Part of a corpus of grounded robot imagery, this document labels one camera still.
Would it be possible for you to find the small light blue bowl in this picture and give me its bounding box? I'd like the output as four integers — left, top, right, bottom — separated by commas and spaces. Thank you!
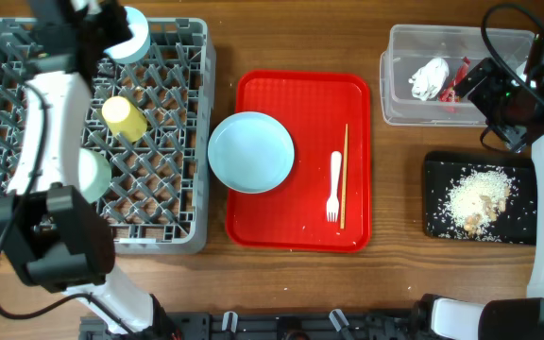
104, 7, 150, 64

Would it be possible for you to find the red snack wrapper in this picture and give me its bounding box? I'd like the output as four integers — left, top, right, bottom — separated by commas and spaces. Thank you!
438, 57, 470, 103

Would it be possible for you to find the yellow plastic cup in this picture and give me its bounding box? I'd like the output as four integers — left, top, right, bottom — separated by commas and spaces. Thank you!
102, 96, 147, 143

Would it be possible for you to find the white tissue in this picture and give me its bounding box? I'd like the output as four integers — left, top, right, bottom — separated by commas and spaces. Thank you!
408, 58, 450, 101

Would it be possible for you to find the green bowl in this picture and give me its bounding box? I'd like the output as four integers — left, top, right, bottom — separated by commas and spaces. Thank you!
78, 148, 111, 203

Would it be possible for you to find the wooden chopstick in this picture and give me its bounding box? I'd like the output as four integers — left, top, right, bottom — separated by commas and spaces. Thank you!
340, 124, 349, 230

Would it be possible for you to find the white plastic fork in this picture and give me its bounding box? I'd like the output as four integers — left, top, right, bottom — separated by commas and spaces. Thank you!
326, 151, 342, 222

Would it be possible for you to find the large light blue plate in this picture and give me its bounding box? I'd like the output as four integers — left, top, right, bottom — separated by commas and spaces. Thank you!
208, 111, 296, 194

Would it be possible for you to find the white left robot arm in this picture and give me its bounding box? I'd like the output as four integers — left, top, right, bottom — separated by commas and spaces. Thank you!
0, 1, 174, 339

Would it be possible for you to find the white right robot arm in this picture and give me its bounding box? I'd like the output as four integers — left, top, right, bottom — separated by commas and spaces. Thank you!
408, 26, 544, 339

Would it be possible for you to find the grey plastic dishwasher rack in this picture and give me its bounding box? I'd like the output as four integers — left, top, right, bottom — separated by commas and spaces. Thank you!
0, 18, 216, 254

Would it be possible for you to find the pile of rice and nuts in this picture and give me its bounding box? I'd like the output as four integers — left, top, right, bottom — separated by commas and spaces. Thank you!
442, 169, 514, 239

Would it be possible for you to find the black plastic tray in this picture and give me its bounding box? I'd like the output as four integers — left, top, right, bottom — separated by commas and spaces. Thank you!
423, 151, 537, 246

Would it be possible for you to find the clear plastic bin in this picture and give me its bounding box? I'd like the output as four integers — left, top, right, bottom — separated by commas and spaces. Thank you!
379, 24, 537, 128

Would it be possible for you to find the red plastic tray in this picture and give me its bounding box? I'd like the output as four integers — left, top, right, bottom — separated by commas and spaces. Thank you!
226, 70, 371, 253

